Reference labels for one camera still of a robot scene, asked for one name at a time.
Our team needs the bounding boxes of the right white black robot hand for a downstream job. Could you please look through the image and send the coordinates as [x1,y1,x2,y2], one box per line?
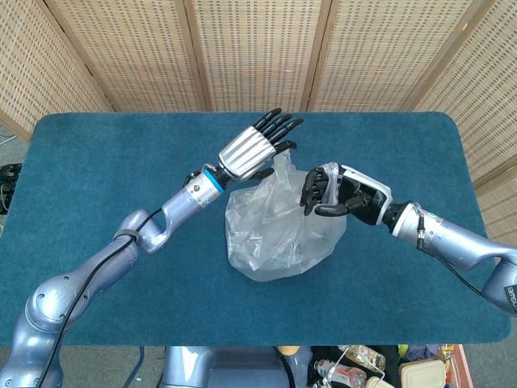
[299,163,393,227]

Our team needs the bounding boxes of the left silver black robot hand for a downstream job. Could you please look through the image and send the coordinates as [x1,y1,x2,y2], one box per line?
[217,108,305,181]

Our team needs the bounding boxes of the translucent white plastic bag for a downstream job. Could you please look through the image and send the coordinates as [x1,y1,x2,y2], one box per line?
[225,151,347,283]

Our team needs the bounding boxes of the woven bamboo screen panel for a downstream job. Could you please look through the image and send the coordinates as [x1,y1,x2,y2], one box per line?
[183,0,334,112]
[0,0,114,142]
[306,0,485,112]
[411,0,517,280]
[44,0,213,113]

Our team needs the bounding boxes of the purple cloth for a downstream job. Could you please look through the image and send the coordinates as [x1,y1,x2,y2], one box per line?
[405,344,442,364]

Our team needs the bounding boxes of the clear bottle with red label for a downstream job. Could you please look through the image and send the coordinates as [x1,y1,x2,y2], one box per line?
[314,358,368,388]

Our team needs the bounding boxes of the beige plastic lunch box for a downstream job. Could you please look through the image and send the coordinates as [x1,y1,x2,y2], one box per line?
[398,358,446,388]

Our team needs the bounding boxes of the pink box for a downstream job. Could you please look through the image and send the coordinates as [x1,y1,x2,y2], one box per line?
[451,344,473,388]

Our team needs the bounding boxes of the silver-blue robot torso base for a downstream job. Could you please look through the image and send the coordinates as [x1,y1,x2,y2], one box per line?
[161,345,314,388]

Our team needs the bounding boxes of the black device on floor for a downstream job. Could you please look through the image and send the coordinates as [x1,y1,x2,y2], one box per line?
[0,162,24,182]

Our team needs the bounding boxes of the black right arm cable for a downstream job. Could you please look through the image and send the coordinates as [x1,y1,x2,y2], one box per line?
[415,216,490,296]

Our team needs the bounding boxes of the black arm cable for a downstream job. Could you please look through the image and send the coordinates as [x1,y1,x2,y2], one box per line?
[415,216,490,296]
[38,171,203,388]

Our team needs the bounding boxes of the thick black base cable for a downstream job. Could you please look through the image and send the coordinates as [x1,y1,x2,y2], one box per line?
[274,346,302,388]

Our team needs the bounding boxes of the thin blue-grey floor cable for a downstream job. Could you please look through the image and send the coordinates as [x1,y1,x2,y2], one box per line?
[123,346,145,388]

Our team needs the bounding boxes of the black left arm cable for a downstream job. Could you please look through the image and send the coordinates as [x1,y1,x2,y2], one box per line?
[38,171,203,388]

